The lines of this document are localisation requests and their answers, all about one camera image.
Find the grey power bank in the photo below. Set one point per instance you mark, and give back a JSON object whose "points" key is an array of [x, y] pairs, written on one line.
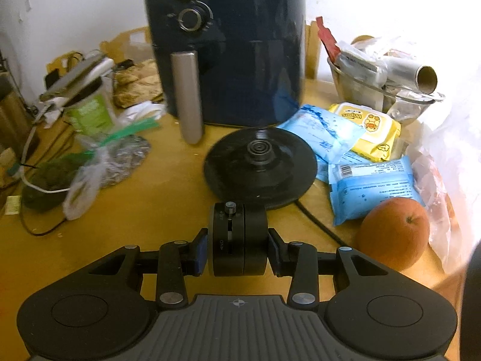
{"points": [[75, 77]]}

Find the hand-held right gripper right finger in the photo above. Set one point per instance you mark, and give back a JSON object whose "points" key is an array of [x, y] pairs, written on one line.
{"points": [[274, 255]]}

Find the foil roll cardboard core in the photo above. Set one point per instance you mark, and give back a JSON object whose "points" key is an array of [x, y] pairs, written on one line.
{"points": [[417, 77]]}

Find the clear plastic bag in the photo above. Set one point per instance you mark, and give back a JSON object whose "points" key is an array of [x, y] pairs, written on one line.
{"points": [[451, 180]]}

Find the black kettle base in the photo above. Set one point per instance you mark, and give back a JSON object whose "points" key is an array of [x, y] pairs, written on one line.
{"points": [[289, 173]]}

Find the red packet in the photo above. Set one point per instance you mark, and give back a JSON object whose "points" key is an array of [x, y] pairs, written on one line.
{"points": [[329, 41]]}

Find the clear bag of sunflower seeds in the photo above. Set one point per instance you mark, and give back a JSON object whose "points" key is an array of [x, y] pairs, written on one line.
{"points": [[124, 158]]}

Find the small yellow green sachet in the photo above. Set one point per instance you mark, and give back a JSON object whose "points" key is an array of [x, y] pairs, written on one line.
{"points": [[13, 205]]}

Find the dark blue air fryer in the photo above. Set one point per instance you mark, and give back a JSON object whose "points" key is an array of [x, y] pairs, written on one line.
{"points": [[244, 64]]}

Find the bagged flatbread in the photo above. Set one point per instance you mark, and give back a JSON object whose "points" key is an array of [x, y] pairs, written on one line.
{"points": [[139, 82]]}

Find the wooden chair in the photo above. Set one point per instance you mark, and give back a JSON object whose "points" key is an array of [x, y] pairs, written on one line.
{"points": [[62, 64], [124, 43], [312, 52]]}

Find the yellow wipes pack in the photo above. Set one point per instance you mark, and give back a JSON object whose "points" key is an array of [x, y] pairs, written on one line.
{"points": [[372, 128]]}

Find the orange fruit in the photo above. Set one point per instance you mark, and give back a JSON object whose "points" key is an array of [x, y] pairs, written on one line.
{"points": [[394, 233]]}

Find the green paper cup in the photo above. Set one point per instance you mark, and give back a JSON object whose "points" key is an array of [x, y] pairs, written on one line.
{"points": [[94, 114]]}

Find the steel electric kettle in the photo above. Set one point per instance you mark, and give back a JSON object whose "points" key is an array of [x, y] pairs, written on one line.
{"points": [[7, 120]]}

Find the glass bowl of packets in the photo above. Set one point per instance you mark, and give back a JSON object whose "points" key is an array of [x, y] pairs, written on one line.
{"points": [[353, 86]]}

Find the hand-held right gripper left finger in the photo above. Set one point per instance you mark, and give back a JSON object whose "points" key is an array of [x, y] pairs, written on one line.
{"points": [[201, 255]]}

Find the black cylindrical clamp part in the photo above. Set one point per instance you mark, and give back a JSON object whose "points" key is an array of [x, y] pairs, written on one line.
{"points": [[240, 244]]}

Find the white plastic wrapper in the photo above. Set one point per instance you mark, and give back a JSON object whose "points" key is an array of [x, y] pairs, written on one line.
{"points": [[144, 112]]}

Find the blue wipes pack white label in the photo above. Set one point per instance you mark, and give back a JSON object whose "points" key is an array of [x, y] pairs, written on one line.
{"points": [[375, 188]]}

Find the bag of green vegetable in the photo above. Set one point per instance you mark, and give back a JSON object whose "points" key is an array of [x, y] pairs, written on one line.
{"points": [[49, 180]]}

